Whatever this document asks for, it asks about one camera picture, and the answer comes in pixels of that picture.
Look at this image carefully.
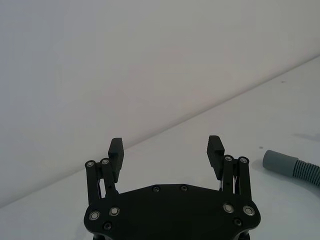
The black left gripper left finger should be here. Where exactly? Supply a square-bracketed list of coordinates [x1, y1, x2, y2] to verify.
[84, 137, 126, 207]

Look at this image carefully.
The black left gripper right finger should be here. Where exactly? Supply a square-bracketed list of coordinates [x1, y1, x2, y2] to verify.
[206, 135, 252, 201]

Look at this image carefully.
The grey ribbed hose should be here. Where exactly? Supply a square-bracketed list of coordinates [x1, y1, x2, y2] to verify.
[262, 149, 320, 187]

